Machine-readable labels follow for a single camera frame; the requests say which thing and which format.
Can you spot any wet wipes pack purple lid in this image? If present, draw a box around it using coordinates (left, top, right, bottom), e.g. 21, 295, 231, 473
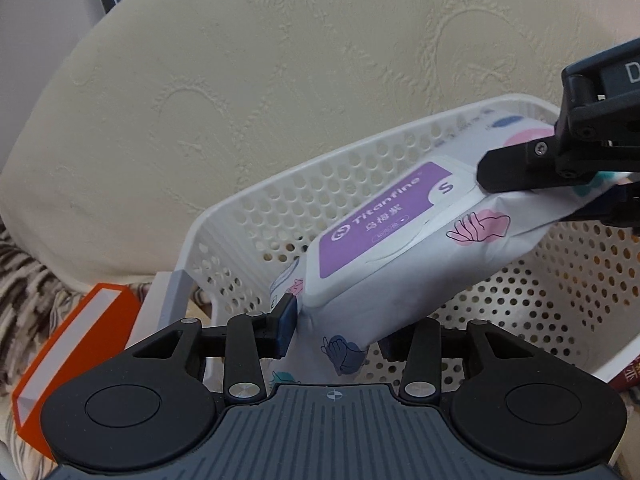
270, 107, 620, 384

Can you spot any red walnut snack bag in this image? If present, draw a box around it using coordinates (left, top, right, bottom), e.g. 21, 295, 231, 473
608, 356, 640, 392

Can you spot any orange white box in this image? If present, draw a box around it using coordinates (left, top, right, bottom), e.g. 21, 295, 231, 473
11, 284, 141, 458

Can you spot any zebra striped pillow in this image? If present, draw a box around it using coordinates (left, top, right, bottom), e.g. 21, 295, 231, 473
0, 224, 87, 401

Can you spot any large cream embossed cushion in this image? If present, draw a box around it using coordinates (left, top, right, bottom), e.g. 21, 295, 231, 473
1, 0, 639, 289

